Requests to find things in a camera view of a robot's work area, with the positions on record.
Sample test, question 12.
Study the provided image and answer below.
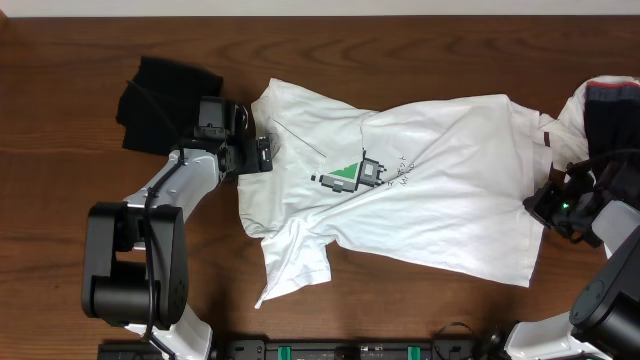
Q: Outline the white printed t-shirt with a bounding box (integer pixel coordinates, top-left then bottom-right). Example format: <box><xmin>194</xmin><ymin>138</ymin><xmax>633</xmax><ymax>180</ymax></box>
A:
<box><xmin>238</xmin><ymin>79</ymin><xmax>551</xmax><ymax>300</ymax></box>

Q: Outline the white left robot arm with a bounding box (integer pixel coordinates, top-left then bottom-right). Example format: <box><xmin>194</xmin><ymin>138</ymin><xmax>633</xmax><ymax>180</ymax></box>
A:
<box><xmin>81</xmin><ymin>137</ymin><xmax>273</xmax><ymax>359</ymax></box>

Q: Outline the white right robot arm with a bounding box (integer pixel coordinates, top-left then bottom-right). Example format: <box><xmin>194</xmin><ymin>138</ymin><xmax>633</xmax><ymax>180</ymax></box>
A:
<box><xmin>504</xmin><ymin>179</ymin><xmax>639</xmax><ymax>359</ymax></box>

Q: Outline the white crumpled garment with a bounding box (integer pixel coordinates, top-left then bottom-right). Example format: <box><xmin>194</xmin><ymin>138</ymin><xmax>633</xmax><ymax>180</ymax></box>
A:
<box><xmin>538</xmin><ymin>75</ymin><xmax>639</xmax><ymax>170</ymax></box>

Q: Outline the black folded cloth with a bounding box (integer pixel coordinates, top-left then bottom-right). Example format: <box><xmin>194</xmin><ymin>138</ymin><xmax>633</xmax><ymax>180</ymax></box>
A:
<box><xmin>116</xmin><ymin>56</ymin><xmax>223</xmax><ymax>156</ymax></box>

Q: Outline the dark navy striped garment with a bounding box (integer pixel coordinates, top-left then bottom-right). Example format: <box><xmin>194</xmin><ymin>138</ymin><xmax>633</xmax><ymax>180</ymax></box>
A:
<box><xmin>584</xmin><ymin>80</ymin><xmax>639</xmax><ymax>159</ymax></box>

